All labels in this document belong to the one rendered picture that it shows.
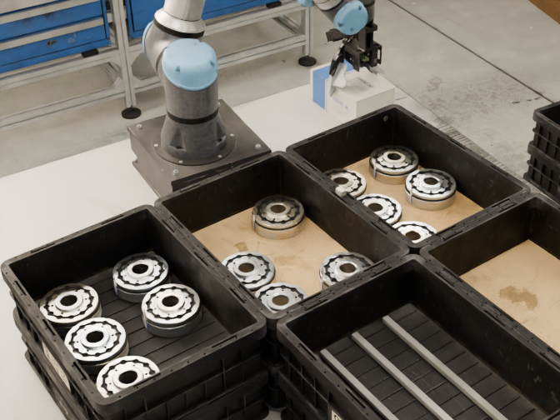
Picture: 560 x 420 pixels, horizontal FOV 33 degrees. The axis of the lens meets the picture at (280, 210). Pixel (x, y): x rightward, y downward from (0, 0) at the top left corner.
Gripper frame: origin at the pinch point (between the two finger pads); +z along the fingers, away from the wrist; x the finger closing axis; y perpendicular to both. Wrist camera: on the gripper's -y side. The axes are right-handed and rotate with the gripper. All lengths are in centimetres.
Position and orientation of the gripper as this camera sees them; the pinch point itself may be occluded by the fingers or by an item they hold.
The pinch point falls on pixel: (351, 87)
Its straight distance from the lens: 242.3
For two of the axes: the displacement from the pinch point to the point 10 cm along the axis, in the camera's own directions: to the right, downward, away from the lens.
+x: 8.4, -3.4, 4.3
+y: 5.4, 5.0, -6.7
